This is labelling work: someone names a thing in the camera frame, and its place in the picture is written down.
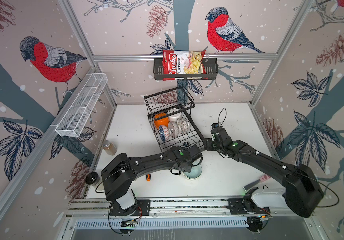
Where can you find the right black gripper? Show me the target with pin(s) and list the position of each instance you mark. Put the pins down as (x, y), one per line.
(207, 142)

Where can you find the light green ceramic bowl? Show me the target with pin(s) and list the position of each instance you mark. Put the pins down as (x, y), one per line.
(195, 173)

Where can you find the white patterned bowl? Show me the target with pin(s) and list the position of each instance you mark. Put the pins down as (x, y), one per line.
(184, 126)

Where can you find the white ceramic bowl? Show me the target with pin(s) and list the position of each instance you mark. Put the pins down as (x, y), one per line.
(174, 115)

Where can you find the blue patterned bowl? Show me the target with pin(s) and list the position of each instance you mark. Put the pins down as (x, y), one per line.
(164, 132)

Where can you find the orange plastic bowl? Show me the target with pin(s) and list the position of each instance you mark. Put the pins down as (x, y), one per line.
(161, 119)

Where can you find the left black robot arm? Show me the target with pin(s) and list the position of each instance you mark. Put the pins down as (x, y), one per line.
(119, 174)

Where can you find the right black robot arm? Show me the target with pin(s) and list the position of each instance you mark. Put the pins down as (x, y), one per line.
(302, 191)

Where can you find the red cassava chips bag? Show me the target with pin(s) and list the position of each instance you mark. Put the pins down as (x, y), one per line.
(183, 62)

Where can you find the glass jar with lid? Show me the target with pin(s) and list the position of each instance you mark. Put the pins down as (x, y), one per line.
(109, 147)

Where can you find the black wire dish rack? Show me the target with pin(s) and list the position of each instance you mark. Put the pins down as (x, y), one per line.
(176, 98)

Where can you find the pink handled brush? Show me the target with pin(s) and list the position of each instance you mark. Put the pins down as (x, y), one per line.
(261, 179)

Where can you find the black wall basket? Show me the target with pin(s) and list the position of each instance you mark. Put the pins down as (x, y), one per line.
(206, 70)

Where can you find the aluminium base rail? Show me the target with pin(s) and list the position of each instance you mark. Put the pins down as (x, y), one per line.
(168, 213)

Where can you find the white mesh wall shelf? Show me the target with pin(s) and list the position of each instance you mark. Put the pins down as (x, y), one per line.
(78, 113)

